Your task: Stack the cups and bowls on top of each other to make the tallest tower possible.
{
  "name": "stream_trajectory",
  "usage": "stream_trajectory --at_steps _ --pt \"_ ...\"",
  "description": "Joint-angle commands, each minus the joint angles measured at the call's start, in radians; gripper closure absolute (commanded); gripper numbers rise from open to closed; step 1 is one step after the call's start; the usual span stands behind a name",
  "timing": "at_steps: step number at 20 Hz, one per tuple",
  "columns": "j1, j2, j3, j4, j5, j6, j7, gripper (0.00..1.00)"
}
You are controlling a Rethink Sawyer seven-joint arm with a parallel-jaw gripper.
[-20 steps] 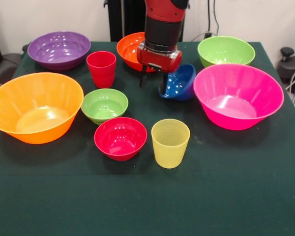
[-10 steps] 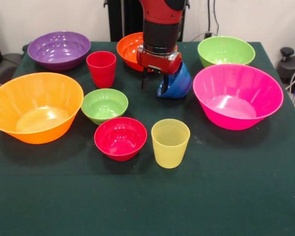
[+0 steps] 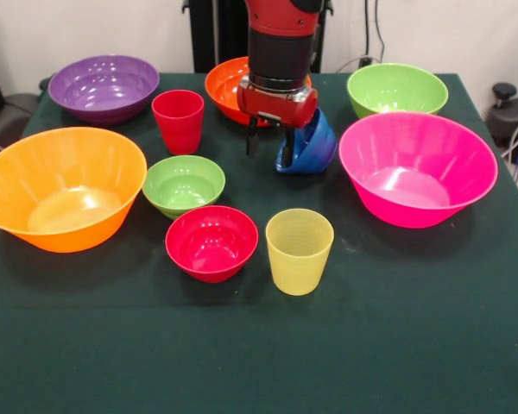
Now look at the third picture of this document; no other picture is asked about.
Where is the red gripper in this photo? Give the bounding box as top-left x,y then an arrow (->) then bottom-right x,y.
236,75 -> 319,167

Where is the small blue bowl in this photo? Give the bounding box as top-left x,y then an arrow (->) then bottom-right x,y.
275,107 -> 338,175

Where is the yellow translucent cup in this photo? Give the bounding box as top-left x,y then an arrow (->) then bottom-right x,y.
265,208 -> 336,297

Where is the large pink bowl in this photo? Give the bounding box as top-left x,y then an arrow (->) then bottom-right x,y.
338,111 -> 500,229

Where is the orange bowl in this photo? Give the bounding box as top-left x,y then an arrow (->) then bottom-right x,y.
204,55 -> 313,127

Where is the red cup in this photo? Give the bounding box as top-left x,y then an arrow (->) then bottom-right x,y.
150,89 -> 205,156

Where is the small green bowl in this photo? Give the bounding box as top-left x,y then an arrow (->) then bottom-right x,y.
142,154 -> 226,220

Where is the small red bowl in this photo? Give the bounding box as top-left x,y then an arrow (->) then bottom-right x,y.
164,204 -> 260,285

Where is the large light green bowl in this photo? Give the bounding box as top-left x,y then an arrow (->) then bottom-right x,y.
346,63 -> 449,120

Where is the purple bowl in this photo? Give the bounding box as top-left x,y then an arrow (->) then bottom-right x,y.
47,54 -> 161,127

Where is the dark green tablecloth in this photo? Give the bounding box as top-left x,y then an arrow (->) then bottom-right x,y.
0,72 -> 518,414

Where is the large yellow-orange bowl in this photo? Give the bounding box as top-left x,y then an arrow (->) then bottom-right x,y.
0,126 -> 148,254

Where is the black round base with knob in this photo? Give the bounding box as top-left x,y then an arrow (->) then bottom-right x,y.
485,81 -> 518,165

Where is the black wall cable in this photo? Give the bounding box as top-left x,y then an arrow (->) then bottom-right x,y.
362,0 -> 388,61

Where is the grey and blue cable bundle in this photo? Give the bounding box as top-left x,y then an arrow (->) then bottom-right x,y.
500,110 -> 518,178

